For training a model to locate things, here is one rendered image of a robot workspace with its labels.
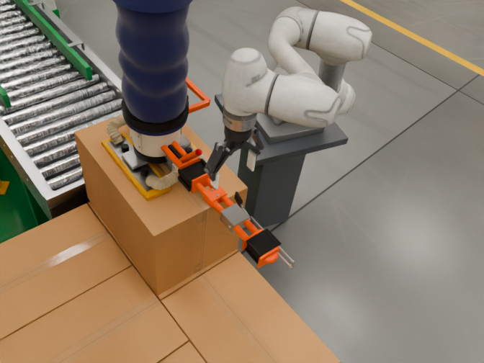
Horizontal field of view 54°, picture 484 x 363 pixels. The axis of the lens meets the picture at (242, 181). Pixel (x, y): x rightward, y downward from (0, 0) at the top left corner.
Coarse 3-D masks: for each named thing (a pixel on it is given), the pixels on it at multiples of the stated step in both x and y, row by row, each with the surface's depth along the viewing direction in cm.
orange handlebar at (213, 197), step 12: (192, 84) 190; (204, 96) 186; (192, 108) 181; (168, 156) 164; (204, 192) 152; (216, 192) 153; (216, 204) 150; (228, 204) 151; (240, 228) 145; (252, 228) 145; (276, 252) 140
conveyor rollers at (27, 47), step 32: (0, 0) 320; (0, 32) 296; (32, 32) 300; (0, 64) 273; (32, 64) 276; (64, 64) 279; (32, 96) 257; (64, 96) 260; (96, 96) 263; (64, 128) 248; (32, 160) 226; (64, 160) 228
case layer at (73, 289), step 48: (48, 240) 198; (96, 240) 200; (0, 288) 181; (48, 288) 183; (96, 288) 185; (144, 288) 187; (192, 288) 189; (240, 288) 192; (0, 336) 169; (48, 336) 170; (96, 336) 172; (144, 336) 174; (192, 336) 176; (240, 336) 178; (288, 336) 180
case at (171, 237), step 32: (96, 128) 188; (128, 128) 190; (96, 160) 176; (96, 192) 197; (128, 192) 167; (128, 224) 175; (160, 224) 160; (192, 224) 167; (160, 256) 167; (192, 256) 183; (160, 288) 183
